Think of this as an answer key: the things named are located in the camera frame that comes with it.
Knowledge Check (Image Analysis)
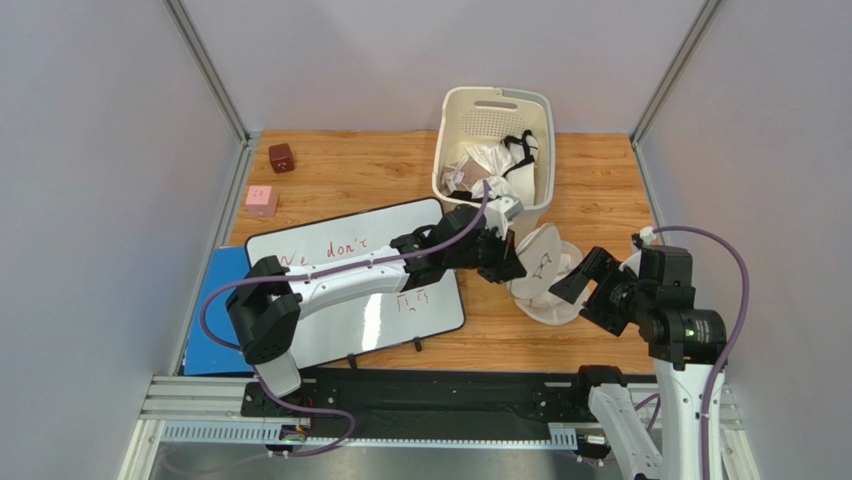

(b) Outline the purple cable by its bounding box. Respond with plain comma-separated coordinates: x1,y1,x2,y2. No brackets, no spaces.
198,179,494,459
655,225,751,480

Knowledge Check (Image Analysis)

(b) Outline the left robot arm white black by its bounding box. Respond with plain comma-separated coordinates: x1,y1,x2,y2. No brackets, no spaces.
214,196,526,399

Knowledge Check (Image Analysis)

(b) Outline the aluminium rail frame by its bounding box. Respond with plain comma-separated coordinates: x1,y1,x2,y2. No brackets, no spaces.
119,376,760,479

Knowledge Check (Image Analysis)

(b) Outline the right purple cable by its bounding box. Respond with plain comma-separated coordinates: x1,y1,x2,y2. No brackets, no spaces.
655,225,751,480

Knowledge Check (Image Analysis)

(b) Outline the white garment in basket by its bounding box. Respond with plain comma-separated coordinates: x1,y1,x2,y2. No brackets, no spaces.
438,141,520,199

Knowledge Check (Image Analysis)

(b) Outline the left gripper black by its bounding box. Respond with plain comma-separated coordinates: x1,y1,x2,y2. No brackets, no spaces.
445,224,528,286

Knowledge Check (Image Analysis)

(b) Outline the white mesh laundry bag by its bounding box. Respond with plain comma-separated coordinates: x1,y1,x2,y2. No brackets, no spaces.
507,223,590,326

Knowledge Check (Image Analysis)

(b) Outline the blue folder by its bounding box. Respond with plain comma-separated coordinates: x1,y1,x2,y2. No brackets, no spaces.
183,245,258,377

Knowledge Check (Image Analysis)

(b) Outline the pink cube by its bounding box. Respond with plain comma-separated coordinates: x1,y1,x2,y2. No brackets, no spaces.
244,185,278,218

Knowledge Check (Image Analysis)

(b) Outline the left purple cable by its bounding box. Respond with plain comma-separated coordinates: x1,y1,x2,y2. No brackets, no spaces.
198,179,494,459

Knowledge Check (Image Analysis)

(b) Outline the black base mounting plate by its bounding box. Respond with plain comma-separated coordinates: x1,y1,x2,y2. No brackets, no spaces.
240,367,660,442

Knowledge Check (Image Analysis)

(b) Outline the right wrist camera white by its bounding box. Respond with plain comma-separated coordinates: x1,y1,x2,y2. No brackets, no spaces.
631,226,658,251

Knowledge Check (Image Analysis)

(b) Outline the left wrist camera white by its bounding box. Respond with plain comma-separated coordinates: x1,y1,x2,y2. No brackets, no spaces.
484,195,524,240

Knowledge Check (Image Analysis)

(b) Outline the brown cube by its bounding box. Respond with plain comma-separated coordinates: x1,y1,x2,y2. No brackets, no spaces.
268,143,295,174

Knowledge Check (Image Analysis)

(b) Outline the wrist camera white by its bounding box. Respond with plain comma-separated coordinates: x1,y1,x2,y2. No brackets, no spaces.
631,226,658,251
484,195,524,240

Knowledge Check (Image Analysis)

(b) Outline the cream plastic laundry basket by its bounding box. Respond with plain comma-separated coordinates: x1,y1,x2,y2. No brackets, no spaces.
431,86,556,236

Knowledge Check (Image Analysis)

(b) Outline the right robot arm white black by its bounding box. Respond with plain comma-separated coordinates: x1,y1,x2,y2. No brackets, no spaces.
549,245,727,479

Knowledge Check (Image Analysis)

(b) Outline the whiteboard with red writing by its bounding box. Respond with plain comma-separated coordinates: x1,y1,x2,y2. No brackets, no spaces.
245,197,465,368

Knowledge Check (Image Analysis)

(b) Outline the black and white bra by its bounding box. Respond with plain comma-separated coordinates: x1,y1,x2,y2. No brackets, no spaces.
500,130,539,206

